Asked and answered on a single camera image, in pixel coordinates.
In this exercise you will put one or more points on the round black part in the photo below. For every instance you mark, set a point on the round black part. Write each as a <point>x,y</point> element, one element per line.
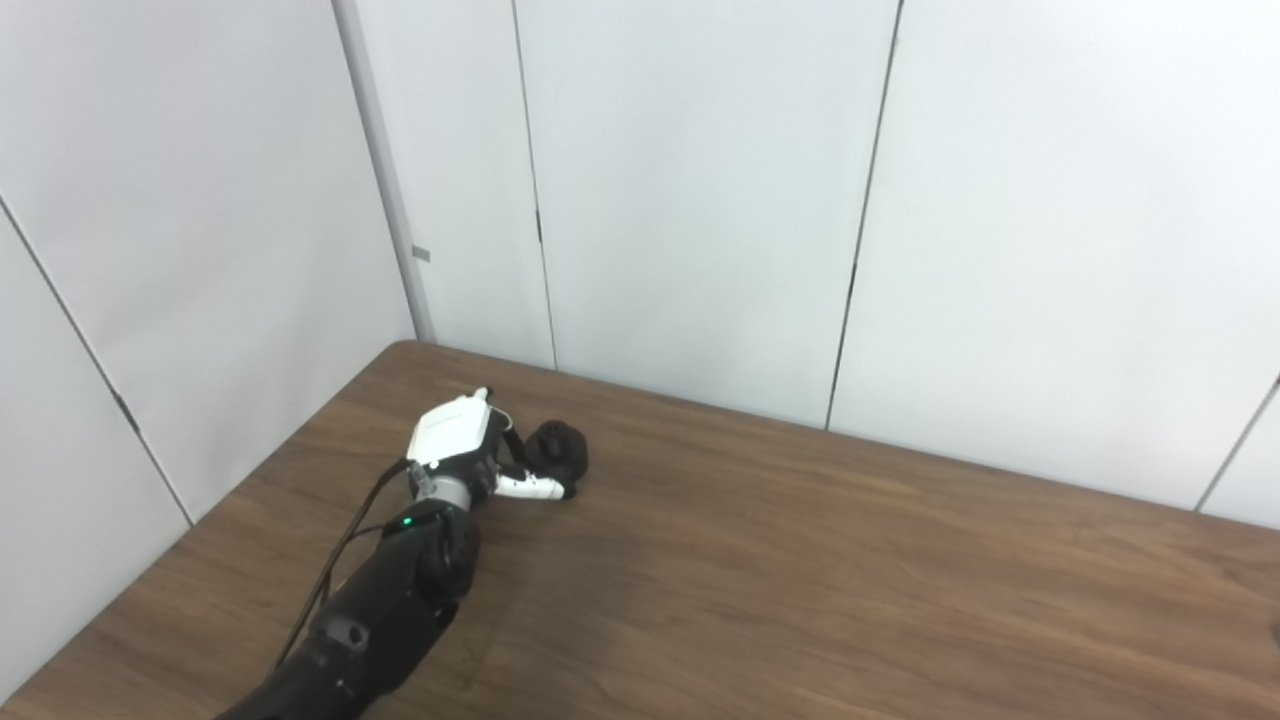
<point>562,450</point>

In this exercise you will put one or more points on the white and black left hand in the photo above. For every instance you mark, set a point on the white and black left hand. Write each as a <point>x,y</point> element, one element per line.
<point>450,432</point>

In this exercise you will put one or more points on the gray wall corner post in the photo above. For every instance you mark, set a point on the gray wall corner post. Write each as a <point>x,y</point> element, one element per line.
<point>385,170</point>

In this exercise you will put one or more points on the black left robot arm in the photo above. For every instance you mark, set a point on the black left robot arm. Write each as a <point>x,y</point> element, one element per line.
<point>390,610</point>

